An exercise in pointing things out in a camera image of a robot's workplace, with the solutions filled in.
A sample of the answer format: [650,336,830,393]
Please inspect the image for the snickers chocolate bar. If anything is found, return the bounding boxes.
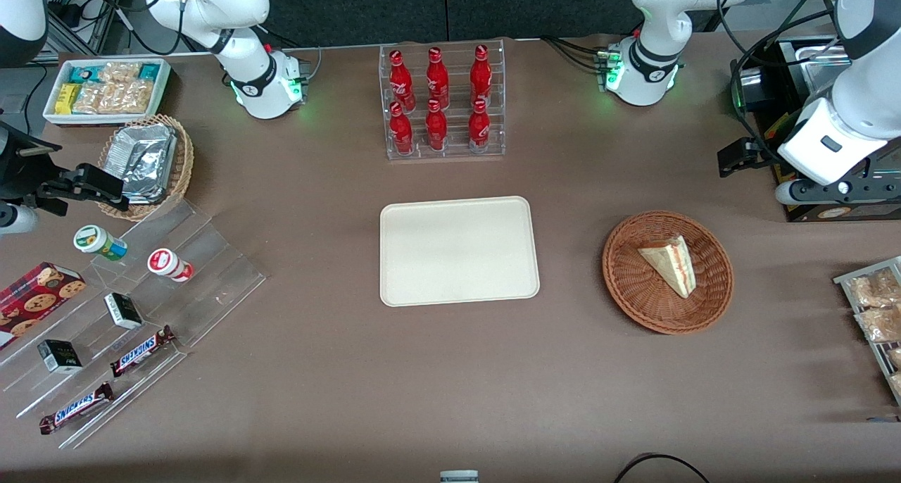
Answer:
[109,325,177,379]
[39,382,115,436]

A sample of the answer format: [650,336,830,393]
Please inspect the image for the round brown wicker basket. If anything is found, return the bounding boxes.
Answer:
[602,211,735,336]

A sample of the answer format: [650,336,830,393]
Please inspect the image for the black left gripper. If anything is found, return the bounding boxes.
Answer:
[717,137,769,180]

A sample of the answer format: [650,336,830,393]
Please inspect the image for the red cola bottle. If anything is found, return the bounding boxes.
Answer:
[467,99,492,153]
[389,101,415,156]
[470,44,493,108]
[425,46,451,111]
[424,99,449,152]
[389,49,416,112]

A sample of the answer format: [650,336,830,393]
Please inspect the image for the clear bag of crackers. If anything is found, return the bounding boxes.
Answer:
[73,80,154,115]
[97,61,143,84]

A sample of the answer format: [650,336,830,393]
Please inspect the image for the green lid yogurt cup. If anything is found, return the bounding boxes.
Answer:
[73,224,130,262]

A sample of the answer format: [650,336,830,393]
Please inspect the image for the aluminium frame with cables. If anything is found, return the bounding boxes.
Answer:
[41,0,152,56]

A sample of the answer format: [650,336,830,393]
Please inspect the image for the yellow snack pack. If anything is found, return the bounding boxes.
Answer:
[54,83,82,115]

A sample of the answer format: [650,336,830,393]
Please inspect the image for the cream plastic tray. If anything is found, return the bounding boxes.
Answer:
[379,196,541,308]

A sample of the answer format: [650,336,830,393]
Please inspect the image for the red cookie box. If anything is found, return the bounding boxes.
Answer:
[0,261,87,351]

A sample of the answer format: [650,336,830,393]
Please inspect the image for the triangle sandwich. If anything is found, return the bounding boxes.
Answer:
[637,234,698,300]

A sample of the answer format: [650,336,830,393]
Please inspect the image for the oval brown wicker basket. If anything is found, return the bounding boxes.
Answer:
[96,113,196,222]

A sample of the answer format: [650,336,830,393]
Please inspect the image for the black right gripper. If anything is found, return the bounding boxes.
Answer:
[0,123,132,213]

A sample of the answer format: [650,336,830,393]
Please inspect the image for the grey tray of snack bags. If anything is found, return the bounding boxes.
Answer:
[833,256,901,407]

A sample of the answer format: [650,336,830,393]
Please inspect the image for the clear bag of brown snacks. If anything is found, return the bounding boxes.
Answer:
[854,305,901,344]
[848,268,901,308]

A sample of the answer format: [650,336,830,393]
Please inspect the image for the red lid yogurt cup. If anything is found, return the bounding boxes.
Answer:
[146,248,195,283]

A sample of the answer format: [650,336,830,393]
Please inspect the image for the clear acrylic bottle rack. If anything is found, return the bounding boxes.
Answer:
[378,39,507,162]

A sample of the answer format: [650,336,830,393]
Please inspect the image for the white rectangular snack bin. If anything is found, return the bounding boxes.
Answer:
[43,58,172,127]

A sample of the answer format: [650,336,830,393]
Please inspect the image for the clear acrylic stepped display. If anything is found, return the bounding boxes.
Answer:
[0,199,267,451]

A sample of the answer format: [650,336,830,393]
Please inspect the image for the small black box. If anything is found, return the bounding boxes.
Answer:
[103,292,144,330]
[37,339,84,375]

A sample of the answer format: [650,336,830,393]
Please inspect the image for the silver foil packets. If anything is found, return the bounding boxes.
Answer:
[105,123,177,204]

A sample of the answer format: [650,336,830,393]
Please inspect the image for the black base cable bundle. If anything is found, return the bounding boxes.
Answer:
[541,35,615,73]

